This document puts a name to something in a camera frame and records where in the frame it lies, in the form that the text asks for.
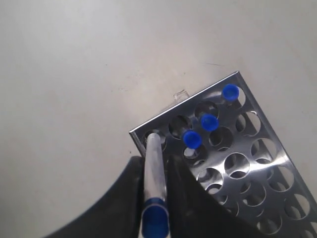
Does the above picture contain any stainless steel test tube rack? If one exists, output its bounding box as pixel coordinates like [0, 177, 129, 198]
[130, 72, 317, 238]

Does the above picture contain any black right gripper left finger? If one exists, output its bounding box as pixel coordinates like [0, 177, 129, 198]
[47, 156, 145, 238]

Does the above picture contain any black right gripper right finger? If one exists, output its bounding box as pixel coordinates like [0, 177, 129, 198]
[166, 155, 266, 238]

